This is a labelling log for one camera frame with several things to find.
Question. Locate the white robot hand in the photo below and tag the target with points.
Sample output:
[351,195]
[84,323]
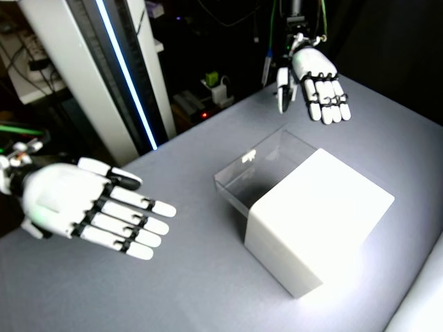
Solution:
[52,193]
[313,64]

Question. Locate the clear plastic container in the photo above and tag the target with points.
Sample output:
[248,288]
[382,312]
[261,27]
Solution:
[242,180]

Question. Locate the white box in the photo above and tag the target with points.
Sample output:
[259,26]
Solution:
[322,207]

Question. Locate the white charger block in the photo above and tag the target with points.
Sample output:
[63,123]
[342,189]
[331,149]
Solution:
[219,94]

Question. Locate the green plug adapter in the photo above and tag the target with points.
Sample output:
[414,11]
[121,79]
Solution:
[212,78]

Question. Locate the white shelf board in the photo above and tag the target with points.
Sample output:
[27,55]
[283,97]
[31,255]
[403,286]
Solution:
[31,86]

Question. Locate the black device with red light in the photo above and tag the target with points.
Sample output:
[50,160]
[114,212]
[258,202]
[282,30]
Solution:
[194,110]

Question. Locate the black power adapter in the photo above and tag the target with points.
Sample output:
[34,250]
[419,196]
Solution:
[38,64]

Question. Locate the blue-white light strip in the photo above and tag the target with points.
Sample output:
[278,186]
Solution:
[126,74]

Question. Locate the white upright column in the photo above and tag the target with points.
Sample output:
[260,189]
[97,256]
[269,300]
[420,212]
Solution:
[69,52]

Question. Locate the white power strip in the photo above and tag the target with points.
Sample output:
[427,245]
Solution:
[33,45]

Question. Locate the grey table cloth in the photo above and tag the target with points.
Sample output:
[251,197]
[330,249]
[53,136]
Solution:
[173,283]

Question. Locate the purple box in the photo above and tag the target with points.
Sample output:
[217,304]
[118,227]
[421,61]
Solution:
[154,8]

